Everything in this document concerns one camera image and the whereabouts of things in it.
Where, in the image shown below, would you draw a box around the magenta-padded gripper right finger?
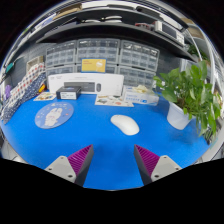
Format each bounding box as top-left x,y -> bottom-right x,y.
133,144 -> 183,186

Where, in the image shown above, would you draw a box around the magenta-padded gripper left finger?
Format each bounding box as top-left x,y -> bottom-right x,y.
44,144 -> 95,187

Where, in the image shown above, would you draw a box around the white computer mouse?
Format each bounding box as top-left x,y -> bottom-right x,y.
110,114 -> 140,136

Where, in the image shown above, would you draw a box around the round blue printed mouse pad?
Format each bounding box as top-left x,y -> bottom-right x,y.
34,101 -> 75,130

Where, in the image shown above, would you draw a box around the blue white glove box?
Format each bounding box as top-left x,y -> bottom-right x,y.
122,84 -> 160,107

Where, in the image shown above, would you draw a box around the small black box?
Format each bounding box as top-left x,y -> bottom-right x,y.
55,85 -> 82,101

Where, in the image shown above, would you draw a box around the dark blue dotted cloth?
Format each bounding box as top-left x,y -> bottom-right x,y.
0,73 -> 48,125

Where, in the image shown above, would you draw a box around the green plant in white pot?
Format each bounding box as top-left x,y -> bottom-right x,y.
153,60 -> 223,137

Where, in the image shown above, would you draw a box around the red white checked cloth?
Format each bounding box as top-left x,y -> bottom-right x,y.
6,62 -> 46,104

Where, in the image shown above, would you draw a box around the purple object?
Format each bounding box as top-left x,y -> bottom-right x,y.
3,84 -> 13,100

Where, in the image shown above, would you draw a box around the white keyboard packaging box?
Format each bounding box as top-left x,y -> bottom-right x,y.
47,72 -> 125,98

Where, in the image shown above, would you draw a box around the yellow and blue box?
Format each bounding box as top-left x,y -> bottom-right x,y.
80,58 -> 107,74

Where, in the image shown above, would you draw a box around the white plastic bin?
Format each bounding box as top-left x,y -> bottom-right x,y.
25,55 -> 45,72

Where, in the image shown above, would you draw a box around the teal object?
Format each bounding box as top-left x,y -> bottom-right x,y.
4,61 -> 16,75

